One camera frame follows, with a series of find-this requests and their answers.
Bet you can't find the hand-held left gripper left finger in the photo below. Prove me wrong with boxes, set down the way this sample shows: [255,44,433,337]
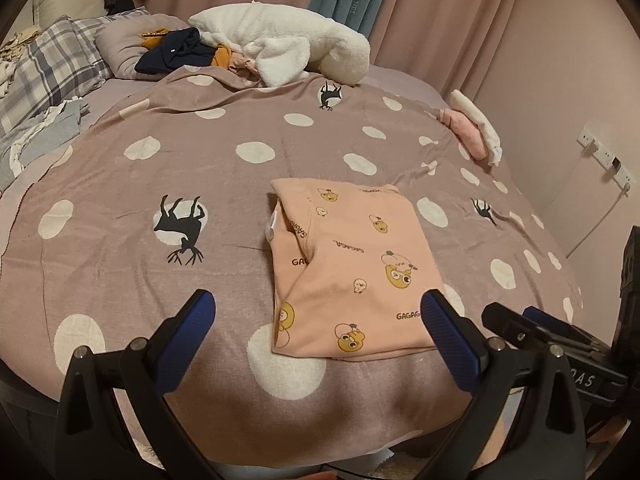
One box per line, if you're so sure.
[55,288,227,480]

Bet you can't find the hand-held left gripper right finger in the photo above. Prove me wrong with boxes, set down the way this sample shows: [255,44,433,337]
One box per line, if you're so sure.
[420,289,587,480]

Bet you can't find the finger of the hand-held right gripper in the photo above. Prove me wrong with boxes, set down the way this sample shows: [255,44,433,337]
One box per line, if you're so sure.
[481,301,553,356]
[521,306,612,358]

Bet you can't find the peach cartoon print shirt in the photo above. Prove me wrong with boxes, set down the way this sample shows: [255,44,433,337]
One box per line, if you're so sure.
[262,177,454,362]

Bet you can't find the mauve polka dot blanket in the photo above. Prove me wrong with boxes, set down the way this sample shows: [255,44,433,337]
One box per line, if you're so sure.
[0,67,587,462]

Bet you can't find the folded pink cloth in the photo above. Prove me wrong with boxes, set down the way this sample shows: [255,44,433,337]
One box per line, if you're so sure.
[439,107,489,162]

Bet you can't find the folded white cloth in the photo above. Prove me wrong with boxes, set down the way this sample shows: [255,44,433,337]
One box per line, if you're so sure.
[449,89,503,168]

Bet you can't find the grey striped frilled cloth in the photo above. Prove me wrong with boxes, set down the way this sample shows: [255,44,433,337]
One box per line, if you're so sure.
[0,98,92,194]

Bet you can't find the lilac bed sheet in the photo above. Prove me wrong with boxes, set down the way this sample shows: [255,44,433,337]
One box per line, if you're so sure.
[82,64,447,111]

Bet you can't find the pink garment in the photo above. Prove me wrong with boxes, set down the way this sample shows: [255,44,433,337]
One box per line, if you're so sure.
[230,52,262,79]

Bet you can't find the navy garment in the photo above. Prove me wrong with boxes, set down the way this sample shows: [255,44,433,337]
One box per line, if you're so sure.
[135,27,222,76]

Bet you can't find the grey pillow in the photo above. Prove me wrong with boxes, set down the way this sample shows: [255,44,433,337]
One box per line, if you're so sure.
[95,14,194,81]

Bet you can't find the plaid pillow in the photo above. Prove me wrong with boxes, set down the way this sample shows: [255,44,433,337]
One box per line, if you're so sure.
[0,6,152,137]

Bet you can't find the white plush blanket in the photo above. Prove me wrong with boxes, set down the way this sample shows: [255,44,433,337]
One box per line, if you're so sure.
[188,4,372,89]

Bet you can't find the pink curtain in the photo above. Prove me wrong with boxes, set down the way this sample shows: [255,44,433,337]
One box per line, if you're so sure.
[145,0,581,107]

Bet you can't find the floral cloth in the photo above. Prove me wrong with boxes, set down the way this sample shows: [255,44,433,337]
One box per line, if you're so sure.
[0,27,44,99]

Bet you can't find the beige pillow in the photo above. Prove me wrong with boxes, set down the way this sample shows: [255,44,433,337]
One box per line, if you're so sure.
[32,0,109,24]

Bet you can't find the white power cable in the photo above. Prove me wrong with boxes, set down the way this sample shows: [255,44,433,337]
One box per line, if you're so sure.
[569,185,632,257]

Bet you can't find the white wall power strip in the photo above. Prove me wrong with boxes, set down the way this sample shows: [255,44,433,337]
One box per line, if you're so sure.
[576,126,637,187]

